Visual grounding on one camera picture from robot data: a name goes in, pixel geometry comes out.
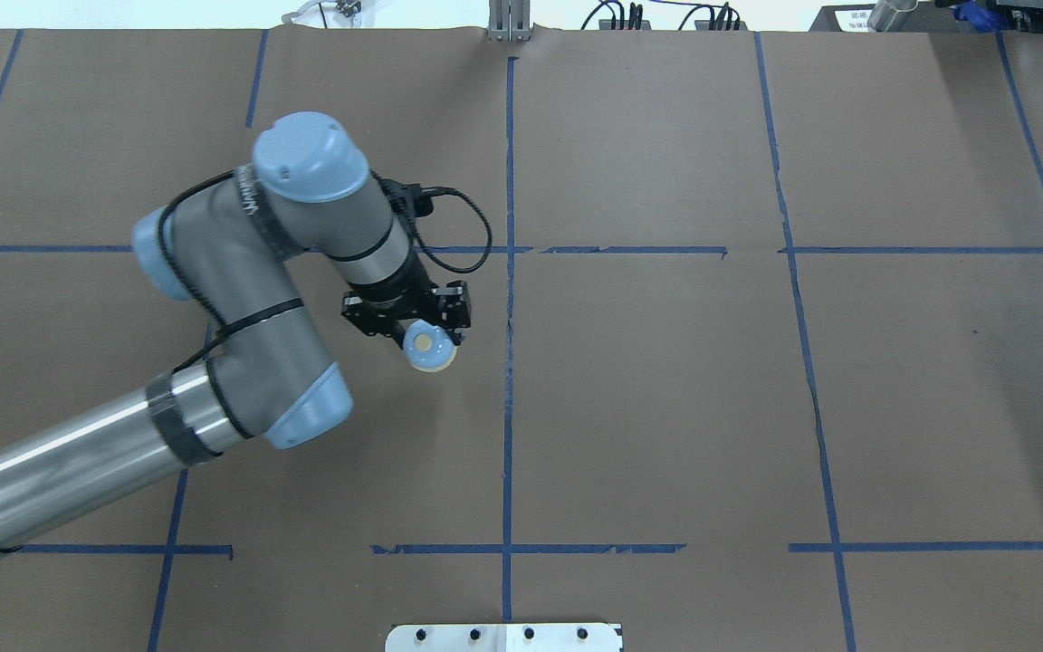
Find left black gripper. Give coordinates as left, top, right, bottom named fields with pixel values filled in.
left=342, top=281, right=472, bottom=351

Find blue white bell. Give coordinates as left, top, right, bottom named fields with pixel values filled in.
left=401, top=321, right=458, bottom=375

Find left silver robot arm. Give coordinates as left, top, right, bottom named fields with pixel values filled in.
left=0, top=111, right=472, bottom=560

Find orange black connector box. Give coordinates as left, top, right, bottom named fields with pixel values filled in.
left=580, top=1, right=653, bottom=32

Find silver metal cup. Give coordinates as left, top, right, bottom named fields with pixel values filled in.
left=866, top=0, right=919, bottom=33

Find white camera post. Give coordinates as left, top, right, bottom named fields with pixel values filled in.
left=384, top=622, right=626, bottom=651

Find aluminium frame post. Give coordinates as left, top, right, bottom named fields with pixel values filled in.
left=487, top=0, right=533, bottom=43

